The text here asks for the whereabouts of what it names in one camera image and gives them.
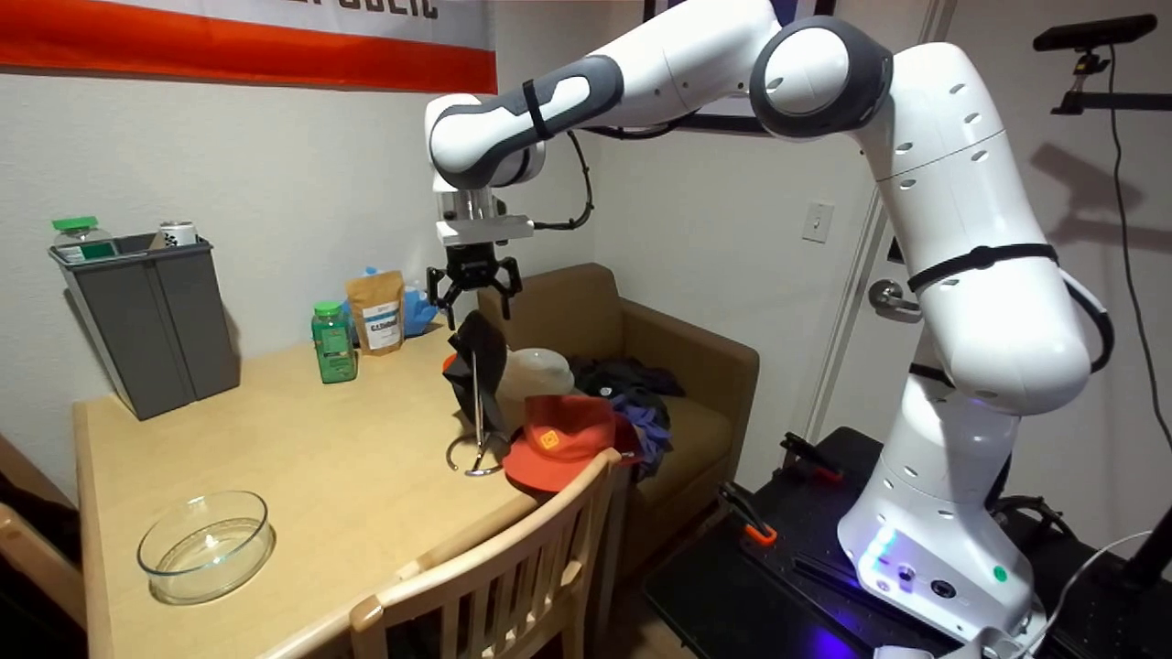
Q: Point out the black camera on stand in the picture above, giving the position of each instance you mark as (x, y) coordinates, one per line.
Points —
(1094, 32)

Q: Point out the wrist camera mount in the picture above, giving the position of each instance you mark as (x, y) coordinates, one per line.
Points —
(480, 224)

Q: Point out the small white container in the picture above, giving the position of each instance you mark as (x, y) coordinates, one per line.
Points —
(179, 231)

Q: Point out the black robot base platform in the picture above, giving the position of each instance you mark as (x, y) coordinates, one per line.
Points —
(734, 598)

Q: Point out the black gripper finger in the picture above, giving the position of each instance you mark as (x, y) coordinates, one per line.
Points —
(440, 299)
(512, 281)

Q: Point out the clear glass bowl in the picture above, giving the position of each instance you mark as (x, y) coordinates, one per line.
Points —
(207, 551)

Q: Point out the orange cap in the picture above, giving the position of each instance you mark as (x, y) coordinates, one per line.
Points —
(561, 441)

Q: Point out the brown paper pouch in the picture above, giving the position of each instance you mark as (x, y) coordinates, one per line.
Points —
(378, 318)

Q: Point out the green plastic bottle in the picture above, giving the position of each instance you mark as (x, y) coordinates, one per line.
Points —
(336, 351)

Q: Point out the dark grey cap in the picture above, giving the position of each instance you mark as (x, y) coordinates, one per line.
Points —
(479, 368)

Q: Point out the grey plastic bin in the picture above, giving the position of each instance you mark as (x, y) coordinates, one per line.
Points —
(148, 330)

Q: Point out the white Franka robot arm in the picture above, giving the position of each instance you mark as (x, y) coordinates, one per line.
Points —
(977, 306)

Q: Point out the white door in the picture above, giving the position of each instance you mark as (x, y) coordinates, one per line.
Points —
(1137, 186)

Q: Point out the wooden chair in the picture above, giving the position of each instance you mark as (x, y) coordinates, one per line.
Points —
(488, 573)
(22, 537)

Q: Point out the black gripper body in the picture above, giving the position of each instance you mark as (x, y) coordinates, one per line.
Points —
(475, 264)

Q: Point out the purple clothing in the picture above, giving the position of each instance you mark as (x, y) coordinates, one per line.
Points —
(648, 428)

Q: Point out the red and white banner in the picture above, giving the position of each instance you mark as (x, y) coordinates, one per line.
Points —
(242, 60)

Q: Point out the green capped bottle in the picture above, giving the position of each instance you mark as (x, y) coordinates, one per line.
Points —
(74, 229)

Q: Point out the blue plastic bag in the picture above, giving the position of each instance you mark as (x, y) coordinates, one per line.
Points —
(420, 318)

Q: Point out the black clothing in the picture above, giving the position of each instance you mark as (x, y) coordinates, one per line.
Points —
(626, 376)

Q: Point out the brown armchair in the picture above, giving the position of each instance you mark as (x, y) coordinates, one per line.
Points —
(710, 368)

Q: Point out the white light switch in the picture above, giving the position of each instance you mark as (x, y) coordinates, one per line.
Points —
(818, 220)

